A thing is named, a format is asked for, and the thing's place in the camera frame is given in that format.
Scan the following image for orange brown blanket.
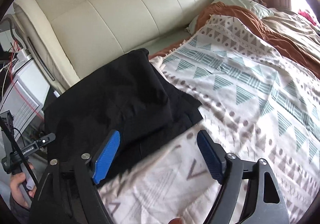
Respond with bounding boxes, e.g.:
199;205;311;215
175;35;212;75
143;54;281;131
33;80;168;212
149;1;320;79

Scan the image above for red clothes on windowsill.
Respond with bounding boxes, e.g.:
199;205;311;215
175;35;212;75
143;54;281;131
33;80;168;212
298;9;319;26

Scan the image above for person's left hand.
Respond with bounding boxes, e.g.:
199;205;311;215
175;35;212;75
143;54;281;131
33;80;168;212
10;172;37;209

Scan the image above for patterned white bedspread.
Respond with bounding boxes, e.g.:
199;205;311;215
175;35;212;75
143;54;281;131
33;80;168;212
99;15;319;223

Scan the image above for black cable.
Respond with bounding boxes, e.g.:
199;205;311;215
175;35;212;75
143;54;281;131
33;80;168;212
0;116;40;189

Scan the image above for cream leather headboard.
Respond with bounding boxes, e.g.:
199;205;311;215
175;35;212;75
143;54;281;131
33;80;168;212
13;0;213;93

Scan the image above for folded black garment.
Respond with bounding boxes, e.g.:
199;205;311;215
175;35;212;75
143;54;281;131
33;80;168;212
159;76;203;134

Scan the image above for black jacket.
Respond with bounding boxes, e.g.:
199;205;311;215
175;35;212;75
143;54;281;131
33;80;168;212
44;48;180;199

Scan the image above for beige duvet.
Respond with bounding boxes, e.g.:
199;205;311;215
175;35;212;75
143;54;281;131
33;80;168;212
261;11;319;52

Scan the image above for white left bedside cabinet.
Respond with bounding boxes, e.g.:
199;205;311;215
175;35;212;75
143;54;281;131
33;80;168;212
1;59;50;139

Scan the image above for light green pillow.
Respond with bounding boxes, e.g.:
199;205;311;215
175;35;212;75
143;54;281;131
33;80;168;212
187;0;274;34

